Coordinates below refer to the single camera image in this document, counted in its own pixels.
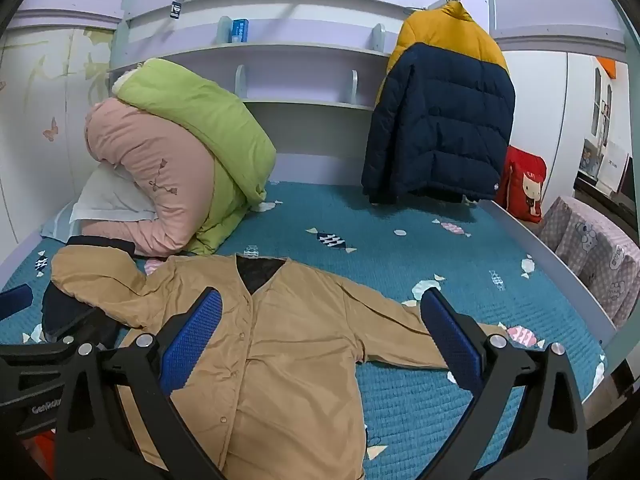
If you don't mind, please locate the lilac bed side board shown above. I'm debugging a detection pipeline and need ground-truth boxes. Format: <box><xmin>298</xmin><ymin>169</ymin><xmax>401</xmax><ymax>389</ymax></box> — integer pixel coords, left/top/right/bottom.
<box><xmin>492</xmin><ymin>200</ymin><xmax>616</xmax><ymax>346</ymax></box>

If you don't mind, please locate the white pillow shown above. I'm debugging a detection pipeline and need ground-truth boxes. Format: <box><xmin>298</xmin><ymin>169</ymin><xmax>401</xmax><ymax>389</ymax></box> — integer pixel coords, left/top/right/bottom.
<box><xmin>69</xmin><ymin>162</ymin><xmax>158</xmax><ymax>226</ymax></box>

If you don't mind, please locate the lilac shelf headboard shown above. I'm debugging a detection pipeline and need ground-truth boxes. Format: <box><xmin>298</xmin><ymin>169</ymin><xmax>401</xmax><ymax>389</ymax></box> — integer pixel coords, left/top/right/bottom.
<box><xmin>107</xmin><ymin>0</ymin><xmax>501</xmax><ymax>186</ymax></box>

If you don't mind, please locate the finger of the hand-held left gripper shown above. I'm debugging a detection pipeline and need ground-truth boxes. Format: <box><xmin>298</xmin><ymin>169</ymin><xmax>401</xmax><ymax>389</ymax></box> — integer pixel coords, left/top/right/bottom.
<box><xmin>47</xmin><ymin>307</ymin><xmax>121</xmax><ymax>352</ymax></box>
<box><xmin>0</xmin><ymin>284</ymin><xmax>33</xmax><ymax>322</ymax></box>

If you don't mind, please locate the blue striped pillow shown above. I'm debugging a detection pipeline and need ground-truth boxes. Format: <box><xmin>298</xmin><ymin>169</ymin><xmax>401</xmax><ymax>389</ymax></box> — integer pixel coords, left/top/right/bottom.
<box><xmin>41</xmin><ymin>205</ymin><xmax>81</xmax><ymax>241</ymax></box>

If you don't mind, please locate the navy and yellow puffer jacket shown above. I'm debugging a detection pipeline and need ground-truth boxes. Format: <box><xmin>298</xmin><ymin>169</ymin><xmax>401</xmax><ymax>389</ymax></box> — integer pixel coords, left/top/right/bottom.
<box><xmin>361</xmin><ymin>1</ymin><xmax>517</xmax><ymax>206</ymax></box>

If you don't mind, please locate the pink duvet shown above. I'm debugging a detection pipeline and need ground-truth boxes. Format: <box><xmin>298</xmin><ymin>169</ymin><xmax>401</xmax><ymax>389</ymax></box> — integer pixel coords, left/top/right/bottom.
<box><xmin>82</xmin><ymin>97</ymin><xmax>251</xmax><ymax>258</ymax></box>

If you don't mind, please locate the red cartoon cushion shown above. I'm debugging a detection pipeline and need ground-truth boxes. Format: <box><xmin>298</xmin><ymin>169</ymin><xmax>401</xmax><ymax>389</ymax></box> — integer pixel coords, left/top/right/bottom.
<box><xmin>495</xmin><ymin>145</ymin><xmax>548</xmax><ymax>223</ymax></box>

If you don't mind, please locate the tan jacket with navy trim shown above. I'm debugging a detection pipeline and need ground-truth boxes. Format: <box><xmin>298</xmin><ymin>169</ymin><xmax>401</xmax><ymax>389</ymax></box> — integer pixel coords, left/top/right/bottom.
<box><xmin>42</xmin><ymin>236</ymin><xmax>506</xmax><ymax>480</ymax></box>

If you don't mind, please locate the yellow plant wall decal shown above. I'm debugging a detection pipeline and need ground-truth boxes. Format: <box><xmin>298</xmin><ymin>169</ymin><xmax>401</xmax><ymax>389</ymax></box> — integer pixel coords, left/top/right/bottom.
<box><xmin>20</xmin><ymin>27</ymin><xmax>121</xmax><ymax>106</ymax></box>

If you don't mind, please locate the teal quilted bed cover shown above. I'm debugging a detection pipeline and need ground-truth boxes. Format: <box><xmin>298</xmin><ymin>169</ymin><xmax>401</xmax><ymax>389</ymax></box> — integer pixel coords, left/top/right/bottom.
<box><xmin>0</xmin><ymin>180</ymin><xmax>608</xmax><ymax>480</ymax></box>

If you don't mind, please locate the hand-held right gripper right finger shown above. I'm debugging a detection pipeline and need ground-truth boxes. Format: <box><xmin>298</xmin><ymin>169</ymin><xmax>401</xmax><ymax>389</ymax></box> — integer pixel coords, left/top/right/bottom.
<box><xmin>420</xmin><ymin>287</ymin><xmax>588</xmax><ymax>480</ymax></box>

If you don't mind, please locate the green duvet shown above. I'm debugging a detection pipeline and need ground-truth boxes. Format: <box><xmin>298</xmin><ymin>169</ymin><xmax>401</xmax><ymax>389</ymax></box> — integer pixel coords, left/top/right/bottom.
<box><xmin>112</xmin><ymin>58</ymin><xmax>278</xmax><ymax>256</ymax></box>

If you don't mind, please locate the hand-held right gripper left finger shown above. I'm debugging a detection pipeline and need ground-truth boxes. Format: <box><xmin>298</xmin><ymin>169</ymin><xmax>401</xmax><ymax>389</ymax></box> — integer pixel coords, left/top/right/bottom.
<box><xmin>55</xmin><ymin>287</ymin><xmax>226</xmax><ymax>480</ymax></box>

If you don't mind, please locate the red plastic object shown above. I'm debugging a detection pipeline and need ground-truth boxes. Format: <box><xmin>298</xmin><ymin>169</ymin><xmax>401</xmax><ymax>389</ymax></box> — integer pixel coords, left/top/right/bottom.
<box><xmin>30</xmin><ymin>430</ymin><xmax>57</xmax><ymax>463</ymax></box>

